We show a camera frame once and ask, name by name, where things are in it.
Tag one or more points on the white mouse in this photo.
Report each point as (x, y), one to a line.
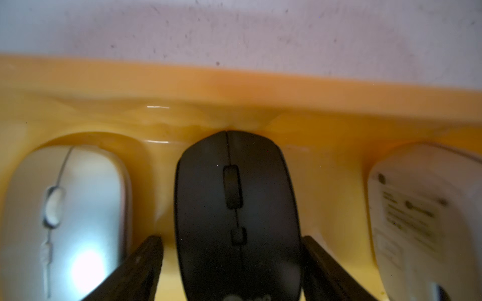
(425, 218)

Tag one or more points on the yellow plastic storage box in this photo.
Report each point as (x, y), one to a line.
(331, 133)

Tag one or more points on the black mouse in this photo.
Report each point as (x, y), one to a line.
(236, 222)

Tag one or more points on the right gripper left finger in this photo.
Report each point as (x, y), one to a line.
(137, 277)

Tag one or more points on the silver mouse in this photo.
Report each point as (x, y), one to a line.
(65, 223)

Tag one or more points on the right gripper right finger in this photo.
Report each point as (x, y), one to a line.
(325, 279)

